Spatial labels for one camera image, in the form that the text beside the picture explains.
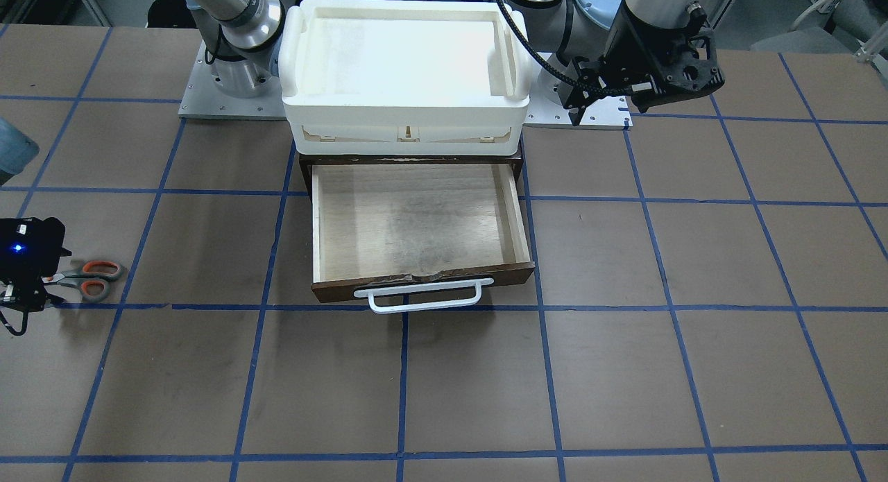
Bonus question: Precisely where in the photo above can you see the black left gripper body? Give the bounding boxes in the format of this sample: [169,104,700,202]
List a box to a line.
[559,10,726,126]

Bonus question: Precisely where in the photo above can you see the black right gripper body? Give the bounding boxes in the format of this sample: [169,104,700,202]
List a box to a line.
[1,217,71,312]

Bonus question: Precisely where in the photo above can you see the orange grey scissors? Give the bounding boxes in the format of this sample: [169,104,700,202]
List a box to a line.
[42,260,123,303]

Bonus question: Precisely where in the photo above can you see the wooden drawer with white handle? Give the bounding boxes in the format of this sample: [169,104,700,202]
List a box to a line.
[311,162,536,313]

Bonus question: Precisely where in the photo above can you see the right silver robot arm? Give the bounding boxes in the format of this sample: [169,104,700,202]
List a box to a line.
[2,0,286,315]

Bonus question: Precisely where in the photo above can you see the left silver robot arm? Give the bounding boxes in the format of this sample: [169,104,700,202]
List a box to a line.
[494,0,726,129]

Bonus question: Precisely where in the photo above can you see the white plastic storage box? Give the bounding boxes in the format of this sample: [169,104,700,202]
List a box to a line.
[277,0,535,157]

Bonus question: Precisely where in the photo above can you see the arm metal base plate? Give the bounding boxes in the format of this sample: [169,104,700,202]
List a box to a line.
[178,43,286,121]
[522,52,633,130]

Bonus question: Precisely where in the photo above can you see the black braided cable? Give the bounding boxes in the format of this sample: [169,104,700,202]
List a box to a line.
[490,0,611,98]

